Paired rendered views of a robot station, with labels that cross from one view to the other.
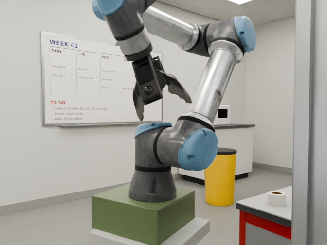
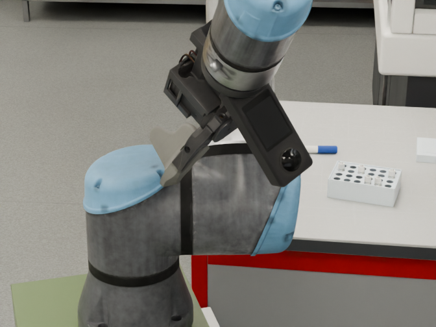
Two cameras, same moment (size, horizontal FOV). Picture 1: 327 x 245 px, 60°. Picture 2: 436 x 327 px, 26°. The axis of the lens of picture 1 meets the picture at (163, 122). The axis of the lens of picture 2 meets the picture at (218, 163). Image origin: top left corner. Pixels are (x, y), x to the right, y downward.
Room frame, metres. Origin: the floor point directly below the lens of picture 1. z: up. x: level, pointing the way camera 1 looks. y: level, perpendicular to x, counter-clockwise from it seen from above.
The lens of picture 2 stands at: (0.11, 0.71, 1.59)
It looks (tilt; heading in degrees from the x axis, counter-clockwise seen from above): 26 degrees down; 313
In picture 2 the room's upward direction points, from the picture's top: straight up
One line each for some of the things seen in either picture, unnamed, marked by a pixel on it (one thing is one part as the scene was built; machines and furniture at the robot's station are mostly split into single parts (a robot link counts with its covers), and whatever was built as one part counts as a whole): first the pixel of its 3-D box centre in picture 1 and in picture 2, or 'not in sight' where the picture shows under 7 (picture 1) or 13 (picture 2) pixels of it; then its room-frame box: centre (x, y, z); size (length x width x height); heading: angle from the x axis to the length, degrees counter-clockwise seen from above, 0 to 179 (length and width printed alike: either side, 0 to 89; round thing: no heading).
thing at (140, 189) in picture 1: (153, 179); (134, 286); (0.89, 0.03, 0.91); 0.15 x 0.15 x 0.10
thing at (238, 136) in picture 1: (216, 142); not in sight; (4.72, -0.88, 0.61); 1.15 x 0.72 x 1.22; 129
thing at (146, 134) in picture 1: (154, 143); (137, 205); (0.89, 0.03, 1.03); 0.13 x 0.12 x 0.14; 46
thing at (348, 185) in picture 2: not in sight; (364, 183); (0.99, -0.62, 0.78); 0.12 x 0.08 x 0.04; 25
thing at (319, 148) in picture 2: not in sight; (303, 148); (1.18, -0.68, 0.77); 0.14 x 0.02 x 0.02; 42
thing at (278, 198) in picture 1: (276, 198); not in sight; (1.11, -0.45, 0.78); 0.07 x 0.07 x 0.04
